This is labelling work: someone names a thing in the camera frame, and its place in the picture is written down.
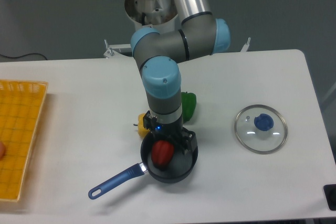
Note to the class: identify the green bell pepper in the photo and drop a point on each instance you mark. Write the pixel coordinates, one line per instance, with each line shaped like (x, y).
(189, 102)

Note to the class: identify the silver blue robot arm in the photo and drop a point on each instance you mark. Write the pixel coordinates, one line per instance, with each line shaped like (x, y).
(172, 31)

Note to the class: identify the black pot blue handle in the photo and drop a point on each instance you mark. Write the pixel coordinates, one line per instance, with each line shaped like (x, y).
(178, 169)

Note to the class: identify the glass lid blue knob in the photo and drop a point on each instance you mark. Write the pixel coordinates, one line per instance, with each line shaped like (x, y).
(261, 129)

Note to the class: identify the yellow bell pepper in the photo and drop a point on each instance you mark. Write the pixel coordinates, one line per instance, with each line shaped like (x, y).
(142, 131)

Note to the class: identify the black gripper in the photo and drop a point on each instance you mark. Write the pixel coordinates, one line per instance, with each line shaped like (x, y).
(183, 139)

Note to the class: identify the yellow woven basket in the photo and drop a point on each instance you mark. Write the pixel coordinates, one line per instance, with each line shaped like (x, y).
(22, 102)

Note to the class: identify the black device at table edge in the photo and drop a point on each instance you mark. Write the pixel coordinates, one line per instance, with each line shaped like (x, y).
(330, 194)

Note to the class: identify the red bell pepper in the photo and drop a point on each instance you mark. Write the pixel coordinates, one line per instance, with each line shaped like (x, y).
(161, 154)

